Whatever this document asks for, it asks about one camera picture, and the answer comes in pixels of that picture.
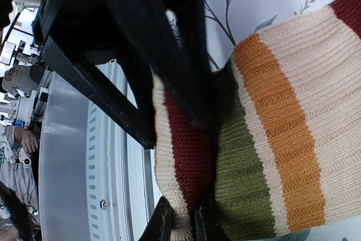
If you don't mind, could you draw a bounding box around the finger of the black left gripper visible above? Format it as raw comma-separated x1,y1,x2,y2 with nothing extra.
42,36,156,149
101,0,218,129

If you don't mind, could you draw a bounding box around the striped beige knitted sock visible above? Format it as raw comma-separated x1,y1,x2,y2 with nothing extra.
152,0,361,241

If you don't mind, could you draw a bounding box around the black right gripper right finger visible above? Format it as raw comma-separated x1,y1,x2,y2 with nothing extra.
194,201,226,241

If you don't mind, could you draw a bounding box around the floral patterned table cloth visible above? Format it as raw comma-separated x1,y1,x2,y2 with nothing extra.
166,0,361,241

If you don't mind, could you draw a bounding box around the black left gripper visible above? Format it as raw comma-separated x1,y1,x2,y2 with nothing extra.
1,0,158,66

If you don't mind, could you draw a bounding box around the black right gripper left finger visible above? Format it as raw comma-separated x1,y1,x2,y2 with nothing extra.
138,196,173,241

